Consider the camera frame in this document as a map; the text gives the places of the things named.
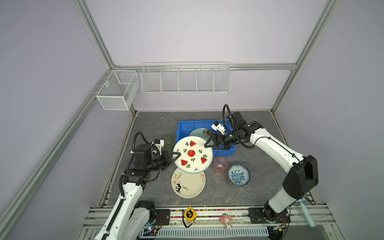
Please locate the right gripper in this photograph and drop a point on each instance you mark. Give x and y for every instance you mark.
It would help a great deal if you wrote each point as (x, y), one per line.
(222, 143)

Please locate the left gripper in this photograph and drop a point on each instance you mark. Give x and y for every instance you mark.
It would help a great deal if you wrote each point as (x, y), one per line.
(167, 159)

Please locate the green floral plate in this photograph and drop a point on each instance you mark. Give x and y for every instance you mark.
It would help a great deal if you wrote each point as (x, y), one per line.
(203, 133)

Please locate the white watermelon plate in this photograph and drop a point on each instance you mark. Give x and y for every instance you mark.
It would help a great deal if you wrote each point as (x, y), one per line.
(195, 158)

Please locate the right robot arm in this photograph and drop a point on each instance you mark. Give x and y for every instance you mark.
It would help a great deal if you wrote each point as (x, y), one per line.
(302, 171)

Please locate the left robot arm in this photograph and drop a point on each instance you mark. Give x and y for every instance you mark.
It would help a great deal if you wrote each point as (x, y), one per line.
(129, 215)

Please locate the blue plastic bin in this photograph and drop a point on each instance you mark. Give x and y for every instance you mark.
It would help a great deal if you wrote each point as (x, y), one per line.
(186, 127)

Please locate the pink glass cup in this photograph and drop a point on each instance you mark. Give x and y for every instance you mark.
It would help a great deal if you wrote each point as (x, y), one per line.
(221, 165)

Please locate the green glass cup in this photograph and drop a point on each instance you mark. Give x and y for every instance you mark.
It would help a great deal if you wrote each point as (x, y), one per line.
(169, 141)

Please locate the cream painted plate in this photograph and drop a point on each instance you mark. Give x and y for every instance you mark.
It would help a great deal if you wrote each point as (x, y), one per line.
(187, 185)

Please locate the blue patterned bowl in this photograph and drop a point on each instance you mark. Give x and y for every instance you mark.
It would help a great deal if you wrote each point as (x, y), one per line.
(238, 175)

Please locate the yellow tape measure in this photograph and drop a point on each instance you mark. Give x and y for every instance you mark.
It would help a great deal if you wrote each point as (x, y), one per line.
(188, 217)

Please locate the pink doll figurine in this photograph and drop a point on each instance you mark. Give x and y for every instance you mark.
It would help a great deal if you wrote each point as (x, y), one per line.
(226, 220)

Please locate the white mesh basket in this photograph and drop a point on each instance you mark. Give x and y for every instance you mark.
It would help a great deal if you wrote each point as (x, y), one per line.
(118, 90)

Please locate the teal plastic trowel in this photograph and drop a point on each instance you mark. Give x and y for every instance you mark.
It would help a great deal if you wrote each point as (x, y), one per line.
(307, 215)

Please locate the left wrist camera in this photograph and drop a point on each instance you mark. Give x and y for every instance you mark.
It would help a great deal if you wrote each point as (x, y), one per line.
(158, 143)

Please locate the white wire wall rack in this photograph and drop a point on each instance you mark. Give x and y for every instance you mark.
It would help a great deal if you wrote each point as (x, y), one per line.
(186, 78)

